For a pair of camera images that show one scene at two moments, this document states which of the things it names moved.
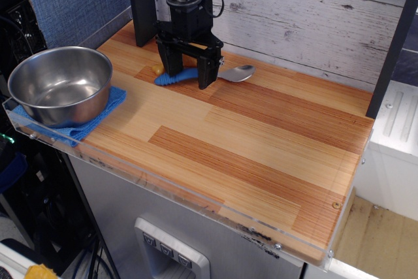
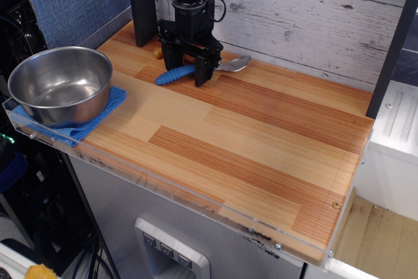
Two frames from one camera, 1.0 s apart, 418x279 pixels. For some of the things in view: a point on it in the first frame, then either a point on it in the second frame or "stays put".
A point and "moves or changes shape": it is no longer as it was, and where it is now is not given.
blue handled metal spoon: (232, 75) moves or changes shape
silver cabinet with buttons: (146, 236) stays put
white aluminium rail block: (388, 175) stays put
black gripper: (191, 22) stays put
